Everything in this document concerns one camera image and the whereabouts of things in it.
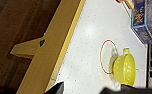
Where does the yellow plastic bowl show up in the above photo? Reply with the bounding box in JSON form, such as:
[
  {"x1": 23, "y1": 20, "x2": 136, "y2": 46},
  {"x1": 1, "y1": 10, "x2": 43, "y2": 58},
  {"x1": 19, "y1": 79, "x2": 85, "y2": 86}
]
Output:
[{"x1": 112, "y1": 47, "x2": 140, "y2": 87}]

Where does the white-top yellow gaming table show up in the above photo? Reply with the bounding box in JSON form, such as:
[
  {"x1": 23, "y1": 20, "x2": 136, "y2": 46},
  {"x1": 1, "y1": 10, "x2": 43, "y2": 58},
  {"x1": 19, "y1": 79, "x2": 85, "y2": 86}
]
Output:
[{"x1": 10, "y1": 0, "x2": 150, "y2": 94}]

